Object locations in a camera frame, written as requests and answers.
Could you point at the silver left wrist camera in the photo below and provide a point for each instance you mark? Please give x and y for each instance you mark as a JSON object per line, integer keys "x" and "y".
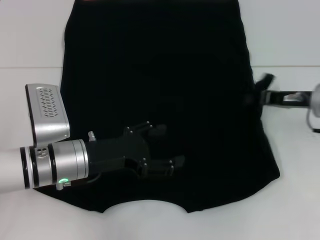
{"x": 47, "y": 107}

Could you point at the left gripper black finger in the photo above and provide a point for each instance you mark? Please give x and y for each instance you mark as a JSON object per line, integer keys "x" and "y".
{"x": 160, "y": 167}
{"x": 156, "y": 131}

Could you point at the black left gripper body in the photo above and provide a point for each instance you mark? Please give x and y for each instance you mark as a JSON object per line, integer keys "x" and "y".
{"x": 117, "y": 155}

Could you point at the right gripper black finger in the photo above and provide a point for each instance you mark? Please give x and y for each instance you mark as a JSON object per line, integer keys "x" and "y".
{"x": 266, "y": 81}

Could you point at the black t-shirt with pink print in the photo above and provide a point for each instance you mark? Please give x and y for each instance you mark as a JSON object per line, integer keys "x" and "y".
{"x": 160, "y": 75}

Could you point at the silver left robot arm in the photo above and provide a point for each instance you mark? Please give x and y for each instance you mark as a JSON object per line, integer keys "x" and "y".
{"x": 65, "y": 162}

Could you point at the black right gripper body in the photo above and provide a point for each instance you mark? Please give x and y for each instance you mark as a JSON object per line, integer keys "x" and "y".
{"x": 277, "y": 99}

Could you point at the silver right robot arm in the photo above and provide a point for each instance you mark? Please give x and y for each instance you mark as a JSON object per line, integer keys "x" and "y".
{"x": 316, "y": 100}

